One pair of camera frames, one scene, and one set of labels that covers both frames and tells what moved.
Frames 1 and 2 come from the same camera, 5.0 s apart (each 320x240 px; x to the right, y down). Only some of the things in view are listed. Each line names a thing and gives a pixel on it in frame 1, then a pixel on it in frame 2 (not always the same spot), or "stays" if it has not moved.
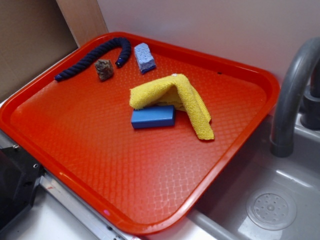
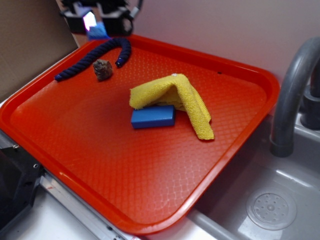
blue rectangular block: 153,116 stays
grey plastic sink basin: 263,196 stays
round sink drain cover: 271,209 stays
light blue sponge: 145,59 -> 98,32
